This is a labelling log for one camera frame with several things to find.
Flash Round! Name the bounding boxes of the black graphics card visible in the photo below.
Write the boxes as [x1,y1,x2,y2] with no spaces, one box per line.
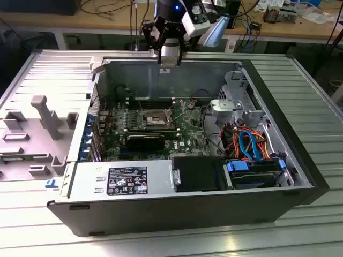
[125,133,166,152]

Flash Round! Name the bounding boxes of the silver power supply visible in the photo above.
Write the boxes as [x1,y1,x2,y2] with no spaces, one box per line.
[66,160,175,199]

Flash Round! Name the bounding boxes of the black RAM slot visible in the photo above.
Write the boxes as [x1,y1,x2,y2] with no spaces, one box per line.
[128,100,174,104]
[128,96,174,101]
[128,105,174,109]
[128,102,174,107]

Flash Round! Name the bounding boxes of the dark monitor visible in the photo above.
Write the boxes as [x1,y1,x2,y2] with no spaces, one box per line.
[0,0,80,16]

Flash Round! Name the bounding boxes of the hard disk in blue carrier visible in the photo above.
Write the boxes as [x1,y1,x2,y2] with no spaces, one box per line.
[224,158,287,190]

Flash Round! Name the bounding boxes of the silver disk bay bracket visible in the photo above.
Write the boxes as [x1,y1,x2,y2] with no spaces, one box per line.
[210,98,244,123]

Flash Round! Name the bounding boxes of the silver drive cage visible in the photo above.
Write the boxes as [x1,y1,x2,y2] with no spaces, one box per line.
[218,70,259,111]

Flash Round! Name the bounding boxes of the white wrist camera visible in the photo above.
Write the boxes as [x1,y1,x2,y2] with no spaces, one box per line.
[181,4,212,37]

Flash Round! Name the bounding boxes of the white papers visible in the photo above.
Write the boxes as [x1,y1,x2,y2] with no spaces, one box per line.
[301,10,335,25]

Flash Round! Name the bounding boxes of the metal socket cover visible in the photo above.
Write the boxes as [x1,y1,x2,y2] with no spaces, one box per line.
[163,106,176,123]

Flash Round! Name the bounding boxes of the blue wire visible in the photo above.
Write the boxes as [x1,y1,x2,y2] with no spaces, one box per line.
[238,130,265,162]

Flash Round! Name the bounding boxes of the thick black cable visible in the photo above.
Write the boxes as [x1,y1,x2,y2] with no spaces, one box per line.
[201,105,225,156]

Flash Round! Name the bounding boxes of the grey corner bracket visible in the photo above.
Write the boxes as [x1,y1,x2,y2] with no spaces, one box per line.
[88,55,108,74]

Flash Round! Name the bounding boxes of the copper coil transformer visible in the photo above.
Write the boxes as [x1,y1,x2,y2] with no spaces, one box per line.
[262,5,281,24]

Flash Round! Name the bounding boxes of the green motherboard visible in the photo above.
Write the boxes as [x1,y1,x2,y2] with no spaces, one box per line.
[96,98,217,162]

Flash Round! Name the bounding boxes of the thin grey wire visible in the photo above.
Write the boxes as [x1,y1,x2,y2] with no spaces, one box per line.
[190,89,213,102]

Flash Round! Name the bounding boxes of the silver CPU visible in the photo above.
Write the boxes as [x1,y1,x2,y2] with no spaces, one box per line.
[160,56,180,67]

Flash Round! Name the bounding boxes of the white boxes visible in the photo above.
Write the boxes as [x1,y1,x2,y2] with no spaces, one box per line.
[256,0,285,11]

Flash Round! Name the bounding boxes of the orange wire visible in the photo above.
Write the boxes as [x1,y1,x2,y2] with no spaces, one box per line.
[256,131,272,161]
[230,127,243,159]

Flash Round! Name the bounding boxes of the wooden desk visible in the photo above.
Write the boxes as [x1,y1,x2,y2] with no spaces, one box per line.
[0,0,343,50]

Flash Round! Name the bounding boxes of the thin grey hanging cable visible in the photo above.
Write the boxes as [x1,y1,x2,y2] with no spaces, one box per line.
[129,0,140,52]

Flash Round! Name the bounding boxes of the metal wire locking lever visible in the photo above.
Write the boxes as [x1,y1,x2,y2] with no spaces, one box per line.
[135,90,144,111]
[171,111,186,123]

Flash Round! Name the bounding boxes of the CPU socket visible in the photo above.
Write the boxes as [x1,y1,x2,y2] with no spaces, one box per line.
[143,107,175,128]

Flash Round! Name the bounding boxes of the grey parts rack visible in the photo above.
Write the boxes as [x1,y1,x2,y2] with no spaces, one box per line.
[0,95,79,183]

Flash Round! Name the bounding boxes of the blue expansion slot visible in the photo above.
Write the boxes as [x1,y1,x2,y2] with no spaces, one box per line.
[119,150,165,160]

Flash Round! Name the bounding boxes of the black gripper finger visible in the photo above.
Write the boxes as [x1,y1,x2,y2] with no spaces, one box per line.
[141,21,163,64]
[177,36,187,66]

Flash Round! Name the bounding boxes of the grey metal device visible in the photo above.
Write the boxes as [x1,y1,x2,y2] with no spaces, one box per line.
[278,7,298,24]

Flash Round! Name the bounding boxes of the black PC case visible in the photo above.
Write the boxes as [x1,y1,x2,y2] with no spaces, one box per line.
[46,55,331,238]

